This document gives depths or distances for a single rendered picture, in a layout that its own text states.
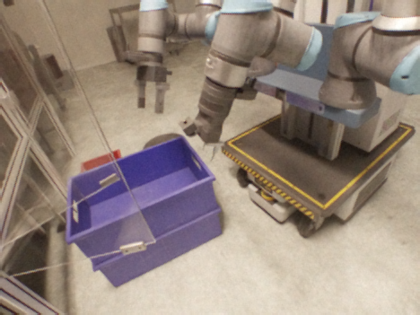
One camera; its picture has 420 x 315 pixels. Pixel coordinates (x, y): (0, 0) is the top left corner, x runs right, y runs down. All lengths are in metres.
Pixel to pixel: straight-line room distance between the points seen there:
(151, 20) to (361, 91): 0.70
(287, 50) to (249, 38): 0.08
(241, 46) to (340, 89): 0.46
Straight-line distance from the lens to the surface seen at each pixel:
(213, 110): 0.51
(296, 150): 1.31
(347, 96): 0.85
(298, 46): 0.52
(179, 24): 0.92
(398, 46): 0.68
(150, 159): 1.30
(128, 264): 1.22
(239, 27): 0.47
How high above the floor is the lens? 1.10
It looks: 37 degrees down
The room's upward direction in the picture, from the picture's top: 8 degrees counter-clockwise
